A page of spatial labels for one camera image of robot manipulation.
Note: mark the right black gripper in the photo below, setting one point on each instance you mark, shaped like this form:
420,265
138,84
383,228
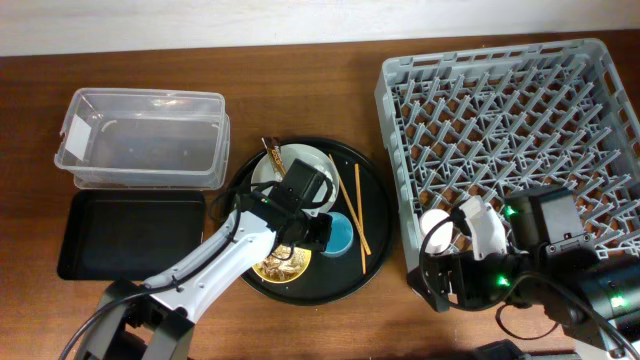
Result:
461,264

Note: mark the brown snack wrapper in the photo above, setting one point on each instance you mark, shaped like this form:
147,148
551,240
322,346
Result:
273,151

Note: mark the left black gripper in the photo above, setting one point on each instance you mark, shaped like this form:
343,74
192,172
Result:
320,241

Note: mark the round black serving tray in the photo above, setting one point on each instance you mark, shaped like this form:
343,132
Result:
329,279

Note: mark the pink cup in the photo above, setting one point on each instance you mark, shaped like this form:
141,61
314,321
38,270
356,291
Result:
442,237

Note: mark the clear plastic bin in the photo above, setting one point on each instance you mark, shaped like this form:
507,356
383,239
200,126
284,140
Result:
145,138

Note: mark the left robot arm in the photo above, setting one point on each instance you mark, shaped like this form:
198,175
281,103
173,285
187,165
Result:
156,319

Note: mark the grey round plate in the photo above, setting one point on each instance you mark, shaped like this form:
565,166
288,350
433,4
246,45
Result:
264,171

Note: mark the wooden chopstick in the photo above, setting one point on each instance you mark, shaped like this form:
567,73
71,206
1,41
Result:
354,216
360,215

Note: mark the grey dishwasher rack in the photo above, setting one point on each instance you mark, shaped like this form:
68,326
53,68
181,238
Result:
492,121

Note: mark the wooden chopstick right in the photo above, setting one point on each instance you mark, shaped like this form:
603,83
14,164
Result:
360,215

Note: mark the yellow bowl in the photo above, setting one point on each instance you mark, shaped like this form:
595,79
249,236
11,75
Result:
290,272

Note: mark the black rectangular tray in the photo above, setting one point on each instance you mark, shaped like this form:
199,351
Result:
130,234

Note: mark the light blue cup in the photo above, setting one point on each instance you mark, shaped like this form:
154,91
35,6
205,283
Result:
341,236

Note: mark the food scraps and rice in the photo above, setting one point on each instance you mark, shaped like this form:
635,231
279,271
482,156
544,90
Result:
287,262

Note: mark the wooden chopstick left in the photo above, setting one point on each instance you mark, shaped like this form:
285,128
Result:
354,216

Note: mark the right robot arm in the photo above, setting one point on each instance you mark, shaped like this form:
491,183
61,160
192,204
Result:
535,252

